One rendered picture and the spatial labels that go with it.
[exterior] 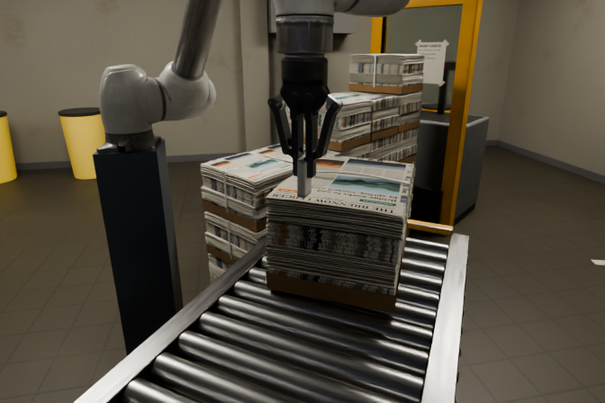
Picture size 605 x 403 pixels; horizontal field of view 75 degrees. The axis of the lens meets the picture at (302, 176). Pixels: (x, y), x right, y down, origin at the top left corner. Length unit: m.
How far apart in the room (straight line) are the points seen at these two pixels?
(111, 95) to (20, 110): 3.96
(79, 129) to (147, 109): 3.18
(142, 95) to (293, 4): 0.89
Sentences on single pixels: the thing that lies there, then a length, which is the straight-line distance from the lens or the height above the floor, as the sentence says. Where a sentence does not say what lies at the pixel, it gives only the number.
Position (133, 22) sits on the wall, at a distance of 4.92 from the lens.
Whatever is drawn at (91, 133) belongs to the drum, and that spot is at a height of 0.49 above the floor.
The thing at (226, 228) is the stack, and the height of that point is 0.55.
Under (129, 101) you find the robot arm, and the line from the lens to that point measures 1.41.
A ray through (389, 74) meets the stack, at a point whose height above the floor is 1.18.
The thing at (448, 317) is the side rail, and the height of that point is 0.80.
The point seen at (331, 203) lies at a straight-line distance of 0.79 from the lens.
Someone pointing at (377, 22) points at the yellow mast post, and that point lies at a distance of 3.13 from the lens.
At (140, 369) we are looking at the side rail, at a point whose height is 0.80.
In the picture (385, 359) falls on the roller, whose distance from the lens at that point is 0.81.
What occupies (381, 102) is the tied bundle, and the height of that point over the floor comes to 1.04.
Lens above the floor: 1.33
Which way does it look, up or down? 18 degrees down
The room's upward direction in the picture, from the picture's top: straight up
